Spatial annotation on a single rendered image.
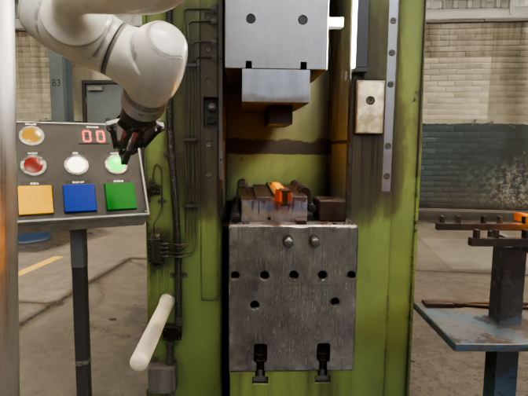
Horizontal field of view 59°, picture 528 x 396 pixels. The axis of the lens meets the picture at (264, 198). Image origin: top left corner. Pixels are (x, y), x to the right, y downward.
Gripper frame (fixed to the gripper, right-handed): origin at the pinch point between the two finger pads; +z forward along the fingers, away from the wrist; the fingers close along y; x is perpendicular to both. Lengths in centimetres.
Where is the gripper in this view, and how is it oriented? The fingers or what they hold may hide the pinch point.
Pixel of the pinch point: (126, 152)
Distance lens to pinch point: 118.4
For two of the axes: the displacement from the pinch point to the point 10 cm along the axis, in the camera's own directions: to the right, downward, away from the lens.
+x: -2.3, -9.1, 3.4
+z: -4.1, 4.0, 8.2
